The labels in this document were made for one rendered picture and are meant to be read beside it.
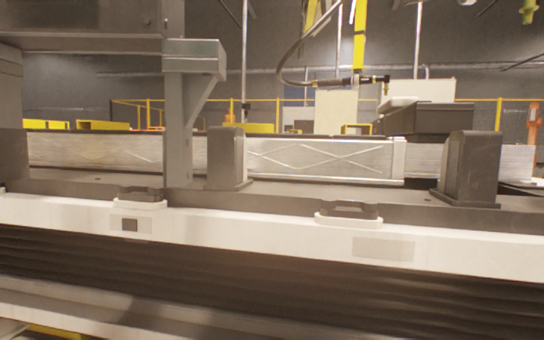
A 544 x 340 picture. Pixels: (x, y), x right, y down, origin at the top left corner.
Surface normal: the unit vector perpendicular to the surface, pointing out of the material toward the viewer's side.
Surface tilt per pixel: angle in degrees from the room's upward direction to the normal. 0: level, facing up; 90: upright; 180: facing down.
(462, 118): 90
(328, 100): 90
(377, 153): 90
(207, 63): 90
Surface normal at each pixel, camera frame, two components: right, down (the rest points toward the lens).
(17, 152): 1.00, 0.03
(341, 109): -0.21, 0.10
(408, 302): -0.09, -0.80
